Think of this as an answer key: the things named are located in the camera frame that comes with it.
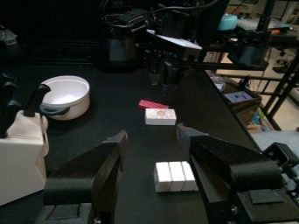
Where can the white wooden knife block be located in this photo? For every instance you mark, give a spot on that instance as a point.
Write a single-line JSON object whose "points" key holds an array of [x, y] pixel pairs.
{"points": [[21, 157]]}

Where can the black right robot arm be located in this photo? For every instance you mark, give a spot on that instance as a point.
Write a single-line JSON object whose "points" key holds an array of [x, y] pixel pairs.
{"points": [[116, 49]]}

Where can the clear plastic bag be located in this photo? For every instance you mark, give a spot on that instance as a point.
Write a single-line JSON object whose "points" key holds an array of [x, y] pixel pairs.
{"points": [[216, 82]]}

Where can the blue and white card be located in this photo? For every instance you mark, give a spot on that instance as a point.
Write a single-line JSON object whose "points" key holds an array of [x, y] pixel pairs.
{"points": [[237, 96]]}

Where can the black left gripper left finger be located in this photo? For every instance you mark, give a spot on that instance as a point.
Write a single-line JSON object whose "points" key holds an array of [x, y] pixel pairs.
{"points": [[82, 175]]}

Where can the white wrist camera mount plate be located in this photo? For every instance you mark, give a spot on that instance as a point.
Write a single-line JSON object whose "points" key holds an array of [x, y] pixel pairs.
{"points": [[175, 40]]}

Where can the black cloth backdrop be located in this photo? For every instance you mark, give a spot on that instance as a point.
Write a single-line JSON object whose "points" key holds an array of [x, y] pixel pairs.
{"points": [[50, 26]]}

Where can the toy sushi roll block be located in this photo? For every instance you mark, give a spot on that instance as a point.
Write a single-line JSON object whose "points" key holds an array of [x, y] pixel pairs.
{"points": [[175, 176]]}

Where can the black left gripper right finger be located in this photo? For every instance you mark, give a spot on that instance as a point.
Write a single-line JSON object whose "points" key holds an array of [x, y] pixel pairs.
{"points": [[237, 172]]}

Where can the teal cylinder container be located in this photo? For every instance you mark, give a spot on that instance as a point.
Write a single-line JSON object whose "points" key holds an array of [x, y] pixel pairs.
{"points": [[227, 22]]}

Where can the brown cardboard box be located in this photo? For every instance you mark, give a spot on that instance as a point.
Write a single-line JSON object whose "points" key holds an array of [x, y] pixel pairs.
{"points": [[244, 112]]}

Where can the white toy sushi rice block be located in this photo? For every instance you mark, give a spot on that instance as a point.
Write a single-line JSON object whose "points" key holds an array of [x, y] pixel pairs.
{"points": [[160, 117]]}

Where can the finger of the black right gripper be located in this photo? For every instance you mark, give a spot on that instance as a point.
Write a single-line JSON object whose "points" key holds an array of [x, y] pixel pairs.
{"points": [[153, 73], [169, 80]]}

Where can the black boxy camera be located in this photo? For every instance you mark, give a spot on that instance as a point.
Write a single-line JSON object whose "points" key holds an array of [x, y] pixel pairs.
{"points": [[280, 154]]}

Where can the red striped toy salmon slice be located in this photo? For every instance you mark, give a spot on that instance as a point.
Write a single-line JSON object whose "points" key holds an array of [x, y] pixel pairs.
{"points": [[152, 104]]}

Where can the black metal frame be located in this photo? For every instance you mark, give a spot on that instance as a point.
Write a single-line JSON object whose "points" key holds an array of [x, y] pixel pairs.
{"points": [[281, 90]]}

